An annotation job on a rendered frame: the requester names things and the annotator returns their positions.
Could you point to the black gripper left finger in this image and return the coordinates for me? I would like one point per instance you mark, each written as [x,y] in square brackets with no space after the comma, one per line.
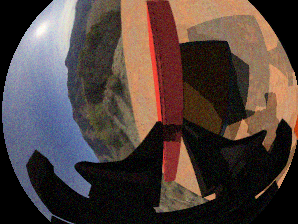
[141,171]

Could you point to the red lid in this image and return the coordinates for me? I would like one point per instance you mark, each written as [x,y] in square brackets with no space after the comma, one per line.
[167,80]

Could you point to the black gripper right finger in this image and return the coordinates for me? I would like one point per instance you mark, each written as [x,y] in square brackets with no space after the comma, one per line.
[215,157]

